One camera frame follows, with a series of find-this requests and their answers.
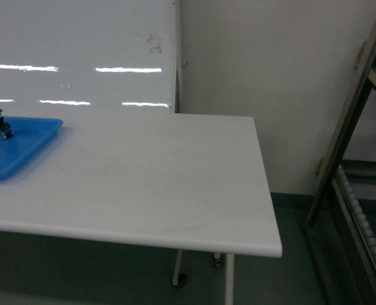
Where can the white whiteboard panel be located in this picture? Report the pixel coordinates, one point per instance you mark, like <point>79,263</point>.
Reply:
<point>89,54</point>

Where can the blue plastic tray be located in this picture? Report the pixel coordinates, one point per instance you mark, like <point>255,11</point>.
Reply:
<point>30,136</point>

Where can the white table leg frame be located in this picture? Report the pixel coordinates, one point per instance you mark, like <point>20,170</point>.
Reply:
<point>218,261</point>

